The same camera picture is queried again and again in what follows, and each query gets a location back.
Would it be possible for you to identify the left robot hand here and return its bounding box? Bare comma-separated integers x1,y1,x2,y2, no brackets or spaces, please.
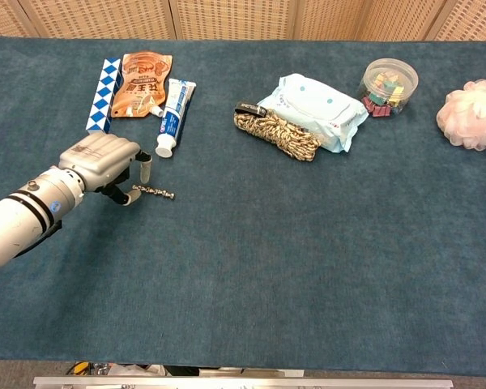
58,132,153,207

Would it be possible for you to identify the metal bead chain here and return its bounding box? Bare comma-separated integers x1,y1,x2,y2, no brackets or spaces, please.
131,184,177,201

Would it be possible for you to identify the blue white toothpaste tube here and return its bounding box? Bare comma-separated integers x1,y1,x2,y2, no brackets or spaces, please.
155,78,198,159

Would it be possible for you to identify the blue white snake cube puzzle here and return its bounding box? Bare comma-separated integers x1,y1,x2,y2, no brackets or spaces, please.
85,58,122,135

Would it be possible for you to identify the orange snack pouch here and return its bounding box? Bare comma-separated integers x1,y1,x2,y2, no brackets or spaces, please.
110,50,174,118

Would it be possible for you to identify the blue table cloth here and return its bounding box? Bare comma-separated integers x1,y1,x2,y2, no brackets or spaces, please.
0,36,486,373

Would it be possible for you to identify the woven bamboo folding screen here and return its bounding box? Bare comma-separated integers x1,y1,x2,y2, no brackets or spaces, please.
0,0,486,42

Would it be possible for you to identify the light blue wet wipes pack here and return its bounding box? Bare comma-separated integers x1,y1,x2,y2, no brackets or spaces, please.
257,73,370,154

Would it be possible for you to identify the clear jar of binder clips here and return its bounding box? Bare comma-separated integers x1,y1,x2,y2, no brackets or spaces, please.
358,58,420,118

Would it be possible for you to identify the pink bath loofah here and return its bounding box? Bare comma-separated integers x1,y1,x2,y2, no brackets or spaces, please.
436,79,486,152

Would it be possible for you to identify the camouflage braided rope bundle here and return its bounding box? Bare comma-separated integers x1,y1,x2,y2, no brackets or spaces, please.
232,100,322,162

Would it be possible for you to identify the silver aluminium frame rail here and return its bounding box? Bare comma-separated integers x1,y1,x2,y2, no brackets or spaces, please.
32,375,454,389

